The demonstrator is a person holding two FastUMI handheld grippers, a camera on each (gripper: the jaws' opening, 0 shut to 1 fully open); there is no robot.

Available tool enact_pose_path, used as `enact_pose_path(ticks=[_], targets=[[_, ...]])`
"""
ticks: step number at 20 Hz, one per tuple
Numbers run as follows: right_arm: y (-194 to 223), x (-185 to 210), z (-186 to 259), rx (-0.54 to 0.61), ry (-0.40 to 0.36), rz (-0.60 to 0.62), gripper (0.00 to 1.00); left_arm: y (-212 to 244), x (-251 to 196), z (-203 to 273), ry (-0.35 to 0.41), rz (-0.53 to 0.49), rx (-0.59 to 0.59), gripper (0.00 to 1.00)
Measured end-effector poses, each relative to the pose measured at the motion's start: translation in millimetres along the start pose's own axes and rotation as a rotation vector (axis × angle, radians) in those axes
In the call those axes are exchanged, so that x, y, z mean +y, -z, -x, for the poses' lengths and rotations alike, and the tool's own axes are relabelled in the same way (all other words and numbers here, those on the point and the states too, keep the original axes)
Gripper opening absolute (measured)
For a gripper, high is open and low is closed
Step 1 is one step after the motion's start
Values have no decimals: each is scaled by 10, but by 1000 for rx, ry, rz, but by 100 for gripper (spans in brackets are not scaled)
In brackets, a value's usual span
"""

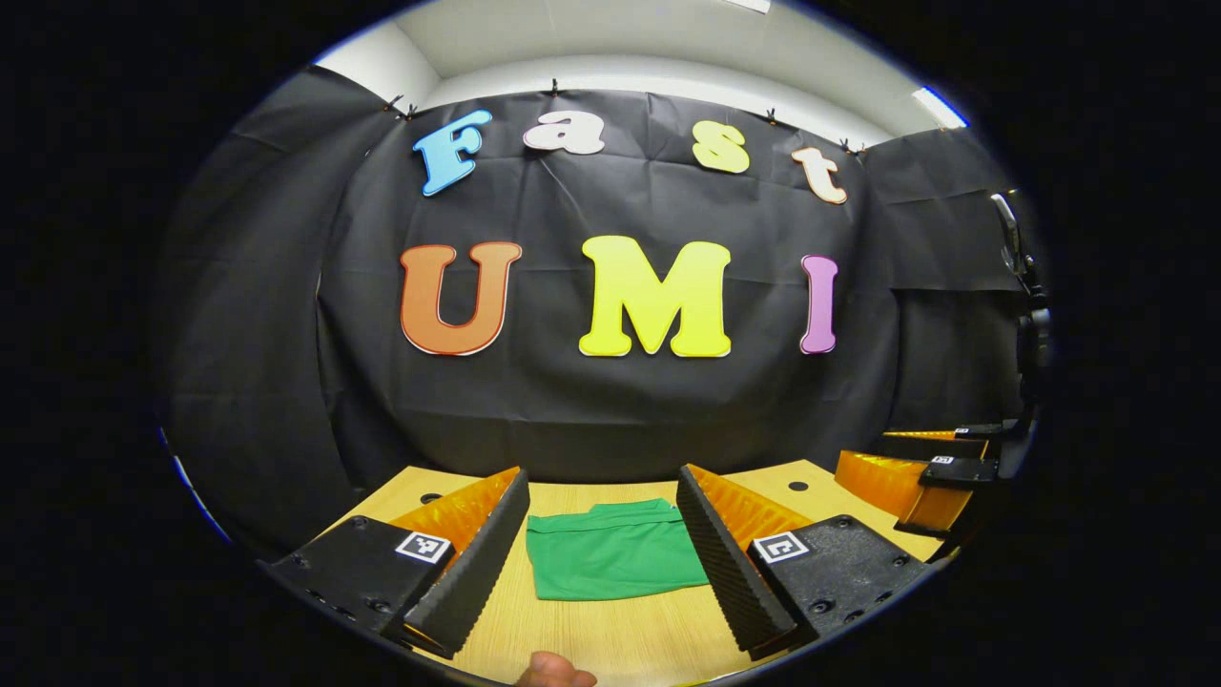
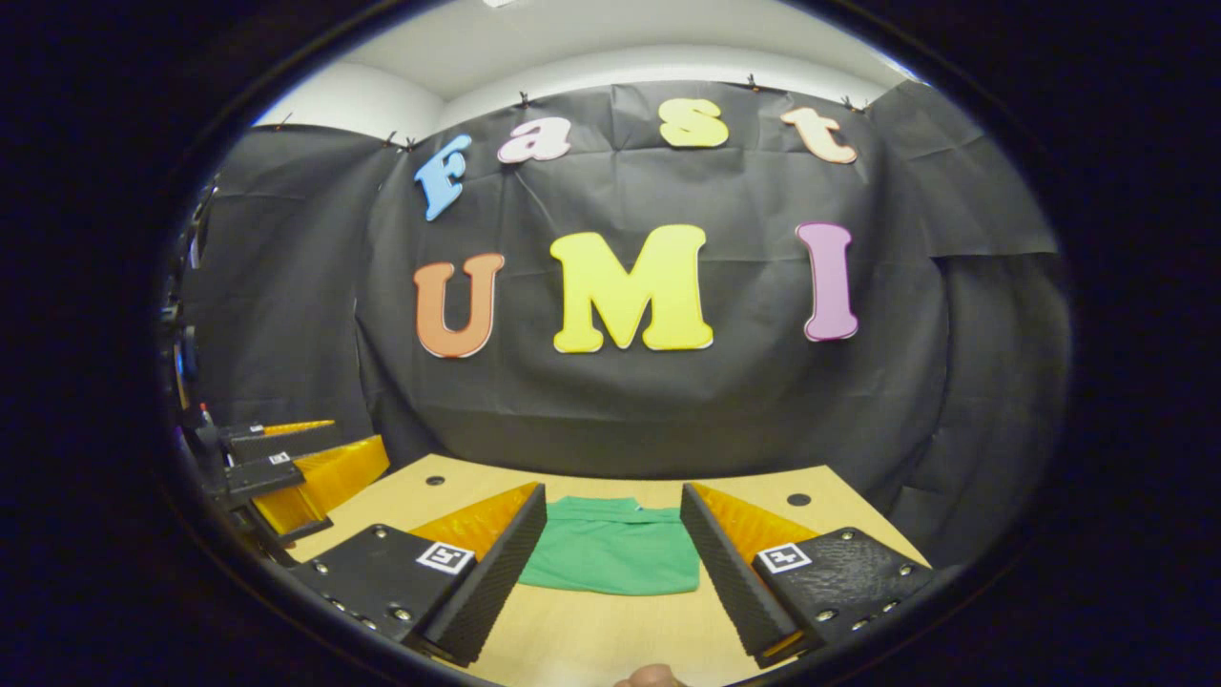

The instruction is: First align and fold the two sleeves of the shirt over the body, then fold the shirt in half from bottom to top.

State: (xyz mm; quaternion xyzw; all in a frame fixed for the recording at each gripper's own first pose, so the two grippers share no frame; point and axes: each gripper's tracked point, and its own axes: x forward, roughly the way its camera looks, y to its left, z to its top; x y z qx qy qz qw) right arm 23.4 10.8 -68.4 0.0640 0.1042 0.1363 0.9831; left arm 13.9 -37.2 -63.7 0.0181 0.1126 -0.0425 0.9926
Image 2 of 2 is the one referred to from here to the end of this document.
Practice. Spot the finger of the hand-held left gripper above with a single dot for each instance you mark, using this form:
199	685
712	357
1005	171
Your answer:
286	444
262	474

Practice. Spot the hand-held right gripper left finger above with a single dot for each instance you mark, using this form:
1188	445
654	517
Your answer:
491	587

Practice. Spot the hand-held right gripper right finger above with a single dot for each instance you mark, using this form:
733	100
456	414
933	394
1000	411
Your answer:
734	592

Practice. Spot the green T-shirt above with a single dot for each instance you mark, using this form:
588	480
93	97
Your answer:
610	553

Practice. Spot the black backdrop cloth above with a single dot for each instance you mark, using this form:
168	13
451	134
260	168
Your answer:
744	191

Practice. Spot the row of black cloth clips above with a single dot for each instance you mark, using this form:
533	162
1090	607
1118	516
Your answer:
523	99

